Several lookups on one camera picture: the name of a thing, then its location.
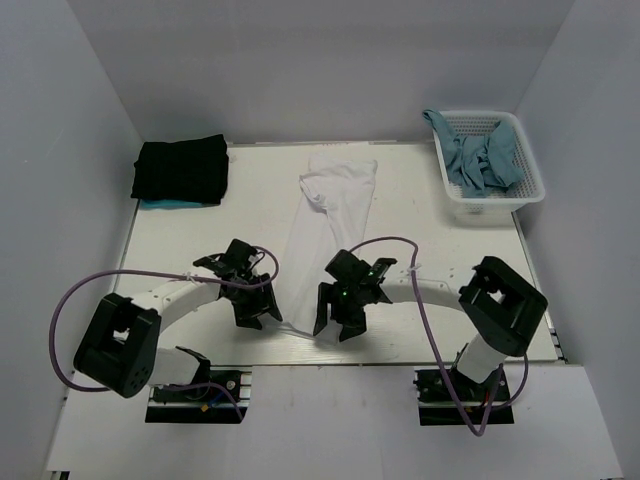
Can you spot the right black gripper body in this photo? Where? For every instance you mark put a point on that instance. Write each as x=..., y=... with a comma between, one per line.
x=347, y=305

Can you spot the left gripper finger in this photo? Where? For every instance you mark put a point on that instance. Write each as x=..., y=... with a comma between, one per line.
x=247, y=320
x=268, y=303

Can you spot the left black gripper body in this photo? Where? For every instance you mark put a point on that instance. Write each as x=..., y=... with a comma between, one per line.
x=242, y=295

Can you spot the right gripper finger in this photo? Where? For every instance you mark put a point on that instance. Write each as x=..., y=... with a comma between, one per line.
x=352, y=329
x=322, y=304

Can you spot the white t shirt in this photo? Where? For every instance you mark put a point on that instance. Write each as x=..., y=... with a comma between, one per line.
x=336, y=196

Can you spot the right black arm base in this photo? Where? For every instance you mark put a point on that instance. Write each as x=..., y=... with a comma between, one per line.
x=436, y=407

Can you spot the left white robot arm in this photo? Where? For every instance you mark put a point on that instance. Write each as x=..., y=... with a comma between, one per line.
x=120, y=351

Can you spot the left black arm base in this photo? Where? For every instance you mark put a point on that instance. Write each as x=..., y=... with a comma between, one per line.
x=204, y=405

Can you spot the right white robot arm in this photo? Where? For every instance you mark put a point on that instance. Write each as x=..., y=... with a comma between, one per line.
x=504, y=308

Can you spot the folded teal t shirt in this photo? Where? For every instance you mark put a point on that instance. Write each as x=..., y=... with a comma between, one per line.
x=168, y=205

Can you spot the folded black t shirt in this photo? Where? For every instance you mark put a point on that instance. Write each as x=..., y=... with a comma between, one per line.
x=194, y=171

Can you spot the white plastic basket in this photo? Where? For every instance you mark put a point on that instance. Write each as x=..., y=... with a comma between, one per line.
x=528, y=191

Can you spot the light blue crumpled t shirt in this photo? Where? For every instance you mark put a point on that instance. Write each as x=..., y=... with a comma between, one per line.
x=478, y=164

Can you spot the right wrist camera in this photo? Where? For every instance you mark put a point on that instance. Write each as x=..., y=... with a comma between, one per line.
x=349, y=270

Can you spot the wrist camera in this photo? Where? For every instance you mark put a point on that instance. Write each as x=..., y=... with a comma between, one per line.
x=238, y=260
x=349, y=270

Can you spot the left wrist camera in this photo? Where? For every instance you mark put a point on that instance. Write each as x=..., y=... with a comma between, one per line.
x=238, y=260

